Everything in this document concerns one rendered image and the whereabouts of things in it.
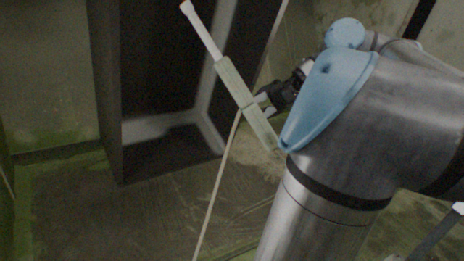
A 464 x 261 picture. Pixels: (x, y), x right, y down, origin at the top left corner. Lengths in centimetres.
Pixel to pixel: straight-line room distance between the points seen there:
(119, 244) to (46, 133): 91
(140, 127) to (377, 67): 154
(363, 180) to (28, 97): 214
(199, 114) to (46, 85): 102
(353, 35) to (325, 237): 60
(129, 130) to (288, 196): 144
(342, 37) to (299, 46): 227
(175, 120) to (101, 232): 75
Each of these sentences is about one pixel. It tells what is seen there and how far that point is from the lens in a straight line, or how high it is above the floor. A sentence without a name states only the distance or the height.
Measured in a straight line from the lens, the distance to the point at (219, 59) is 84.
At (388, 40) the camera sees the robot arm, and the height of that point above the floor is 137.
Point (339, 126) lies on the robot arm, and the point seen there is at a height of 143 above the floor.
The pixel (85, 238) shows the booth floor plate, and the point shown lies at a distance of 187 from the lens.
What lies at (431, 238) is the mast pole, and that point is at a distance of 192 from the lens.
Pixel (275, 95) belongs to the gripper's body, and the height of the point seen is 114.
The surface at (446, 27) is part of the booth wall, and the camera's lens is 256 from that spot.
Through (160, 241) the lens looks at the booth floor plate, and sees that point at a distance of 180.
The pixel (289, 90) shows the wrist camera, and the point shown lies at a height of 120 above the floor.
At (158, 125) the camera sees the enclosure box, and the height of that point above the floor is 53.
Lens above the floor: 156
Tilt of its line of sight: 36 degrees down
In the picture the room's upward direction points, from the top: 11 degrees clockwise
